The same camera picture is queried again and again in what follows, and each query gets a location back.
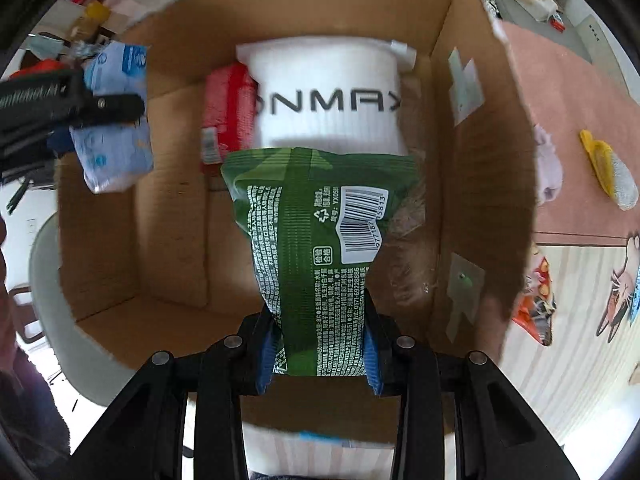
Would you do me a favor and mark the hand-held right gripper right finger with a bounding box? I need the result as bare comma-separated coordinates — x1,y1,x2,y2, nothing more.
361,287,571,480

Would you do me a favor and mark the cartoon printed mat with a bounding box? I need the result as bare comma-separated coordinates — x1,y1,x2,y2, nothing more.
500,227,640,461

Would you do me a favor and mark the pink mat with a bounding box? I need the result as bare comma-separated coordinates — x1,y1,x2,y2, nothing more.
499,20,640,236

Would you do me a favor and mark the brown cardboard box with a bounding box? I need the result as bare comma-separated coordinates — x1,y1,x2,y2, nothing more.
52,0,543,448

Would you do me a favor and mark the red packet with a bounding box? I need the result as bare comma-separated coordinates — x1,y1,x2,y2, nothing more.
200,62,260,178

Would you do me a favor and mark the colourful snack packet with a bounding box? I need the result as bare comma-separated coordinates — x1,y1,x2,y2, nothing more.
515,244,557,347

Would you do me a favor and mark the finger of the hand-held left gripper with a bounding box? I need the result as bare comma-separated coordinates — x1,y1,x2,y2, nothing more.
70,92,147,130

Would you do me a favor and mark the lilac cloth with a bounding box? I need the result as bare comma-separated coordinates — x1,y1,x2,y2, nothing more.
531,122,565,206

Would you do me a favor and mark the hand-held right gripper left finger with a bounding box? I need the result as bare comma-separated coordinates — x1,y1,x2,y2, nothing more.
65,310,282,480

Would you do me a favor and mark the yellow bottle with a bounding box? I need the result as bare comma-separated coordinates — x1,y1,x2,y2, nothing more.
75,2,112,37

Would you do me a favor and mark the white rolled cloth black print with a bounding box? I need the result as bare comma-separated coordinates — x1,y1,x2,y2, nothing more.
235,35,418,157

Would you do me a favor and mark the green printed packet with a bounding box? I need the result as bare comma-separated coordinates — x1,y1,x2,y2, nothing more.
220,146,426,378

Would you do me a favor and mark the light blue tissue packet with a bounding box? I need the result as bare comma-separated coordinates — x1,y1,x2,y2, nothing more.
69,41,156,195

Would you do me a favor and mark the clear plastic bag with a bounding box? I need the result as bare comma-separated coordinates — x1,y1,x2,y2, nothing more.
382,180,447,308

